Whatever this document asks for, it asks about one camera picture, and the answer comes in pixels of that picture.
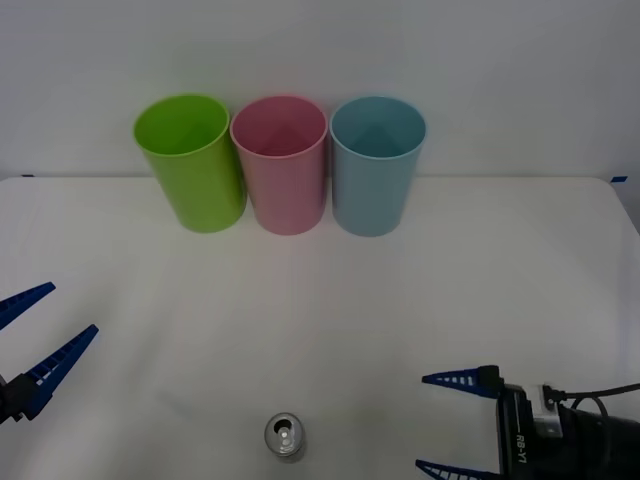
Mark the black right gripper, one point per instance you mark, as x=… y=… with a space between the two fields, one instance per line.
x=515 y=435

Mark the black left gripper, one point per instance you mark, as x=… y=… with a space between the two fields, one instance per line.
x=4 y=400

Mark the silver drink can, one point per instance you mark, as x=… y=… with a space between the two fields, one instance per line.
x=285 y=434

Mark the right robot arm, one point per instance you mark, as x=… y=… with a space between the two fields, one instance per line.
x=600 y=442

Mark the green plastic bin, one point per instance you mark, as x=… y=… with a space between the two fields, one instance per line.
x=200 y=190

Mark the pale blue plastic bin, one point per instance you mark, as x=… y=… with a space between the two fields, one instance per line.
x=370 y=200

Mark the pink plastic bin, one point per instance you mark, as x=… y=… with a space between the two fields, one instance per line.
x=287 y=195

